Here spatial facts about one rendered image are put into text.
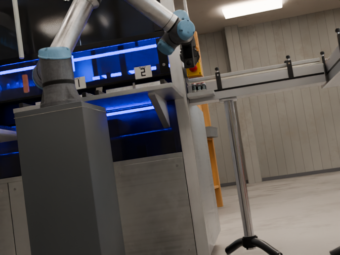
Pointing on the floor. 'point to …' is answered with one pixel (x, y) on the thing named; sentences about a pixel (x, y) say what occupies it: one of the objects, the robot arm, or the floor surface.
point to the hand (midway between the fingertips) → (192, 66)
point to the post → (188, 149)
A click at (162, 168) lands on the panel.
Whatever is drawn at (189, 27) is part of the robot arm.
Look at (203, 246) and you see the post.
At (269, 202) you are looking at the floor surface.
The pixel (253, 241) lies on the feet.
